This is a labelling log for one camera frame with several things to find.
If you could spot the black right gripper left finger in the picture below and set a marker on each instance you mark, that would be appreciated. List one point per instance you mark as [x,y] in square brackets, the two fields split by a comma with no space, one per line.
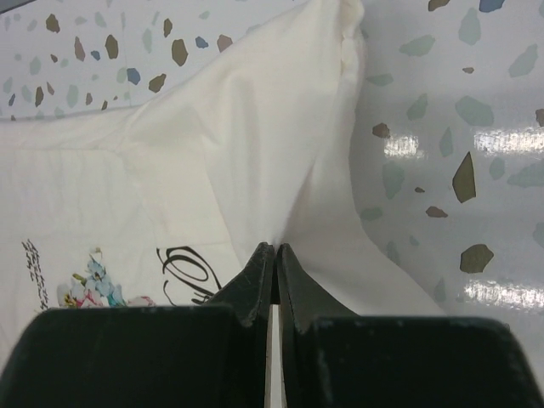
[248,298]

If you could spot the white floral print t-shirt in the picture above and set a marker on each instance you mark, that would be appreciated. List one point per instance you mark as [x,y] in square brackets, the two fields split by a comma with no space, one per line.
[149,204]

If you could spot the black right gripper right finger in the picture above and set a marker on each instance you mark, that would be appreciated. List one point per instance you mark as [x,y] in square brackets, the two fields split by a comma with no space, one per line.
[302,300]

